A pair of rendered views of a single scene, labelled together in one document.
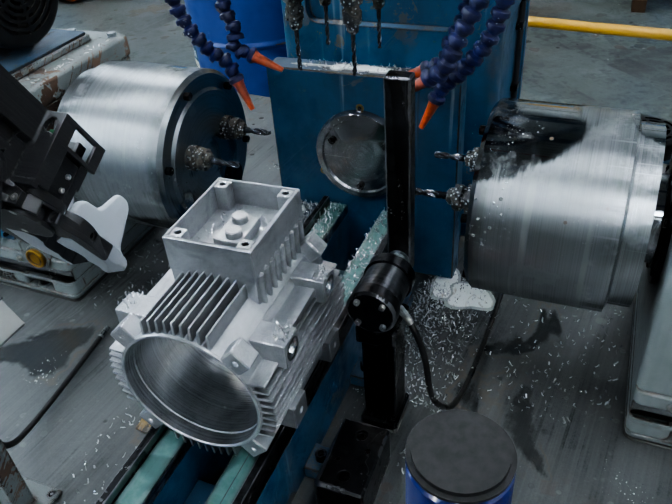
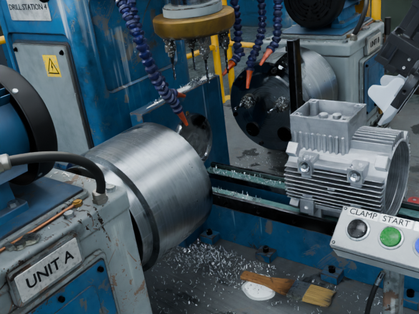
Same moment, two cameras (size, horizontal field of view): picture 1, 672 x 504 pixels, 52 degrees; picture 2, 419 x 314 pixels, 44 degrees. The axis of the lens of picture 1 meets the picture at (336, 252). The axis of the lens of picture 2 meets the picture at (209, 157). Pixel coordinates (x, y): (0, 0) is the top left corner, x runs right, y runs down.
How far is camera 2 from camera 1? 1.24 m
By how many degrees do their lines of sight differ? 64
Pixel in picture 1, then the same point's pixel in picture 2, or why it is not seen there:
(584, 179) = (316, 64)
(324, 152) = not seen: hidden behind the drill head
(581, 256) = (332, 91)
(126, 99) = (156, 149)
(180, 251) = (351, 125)
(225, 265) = (360, 119)
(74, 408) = not seen: outside the picture
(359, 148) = (192, 137)
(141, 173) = (201, 182)
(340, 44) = (127, 100)
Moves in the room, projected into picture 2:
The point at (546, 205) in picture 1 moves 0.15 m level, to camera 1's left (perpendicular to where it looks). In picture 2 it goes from (318, 78) to (317, 97)
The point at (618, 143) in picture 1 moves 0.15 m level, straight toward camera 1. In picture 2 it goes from (306, 51) to (359, 53)
